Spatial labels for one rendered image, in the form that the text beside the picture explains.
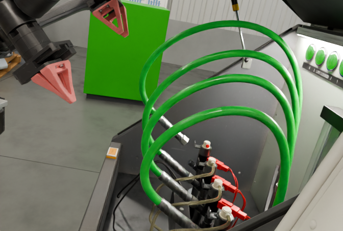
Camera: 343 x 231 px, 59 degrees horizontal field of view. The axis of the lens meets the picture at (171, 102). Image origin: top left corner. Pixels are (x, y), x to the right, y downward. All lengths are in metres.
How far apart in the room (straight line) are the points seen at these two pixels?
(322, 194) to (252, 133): 0.75
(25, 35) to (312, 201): 0.49
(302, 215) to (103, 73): 3.74
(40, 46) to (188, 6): 6.55
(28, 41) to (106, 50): 3.38
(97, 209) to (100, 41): 3.27
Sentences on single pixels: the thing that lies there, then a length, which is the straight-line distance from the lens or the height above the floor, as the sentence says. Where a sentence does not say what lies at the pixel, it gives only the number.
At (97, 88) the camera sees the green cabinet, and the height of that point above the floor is 0.17.
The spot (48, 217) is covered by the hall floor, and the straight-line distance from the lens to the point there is 2.22.
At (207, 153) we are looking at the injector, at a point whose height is 1.13.
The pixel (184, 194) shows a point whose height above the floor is 1.11.
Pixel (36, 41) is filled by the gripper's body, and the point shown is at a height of 1.34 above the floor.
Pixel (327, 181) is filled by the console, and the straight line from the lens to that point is 0.37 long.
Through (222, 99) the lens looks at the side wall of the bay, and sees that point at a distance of 1.03.
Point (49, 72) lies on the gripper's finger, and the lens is 0.56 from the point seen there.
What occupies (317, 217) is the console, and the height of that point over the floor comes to 1.27.
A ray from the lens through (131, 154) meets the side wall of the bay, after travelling 1.10.
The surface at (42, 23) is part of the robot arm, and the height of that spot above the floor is 1.29.
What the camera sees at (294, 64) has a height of 1.37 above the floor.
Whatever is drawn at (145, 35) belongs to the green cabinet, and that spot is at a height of 0.95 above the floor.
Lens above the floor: 1.45
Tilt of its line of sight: 19 degrees down
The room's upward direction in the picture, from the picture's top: 11 degrees clockwise
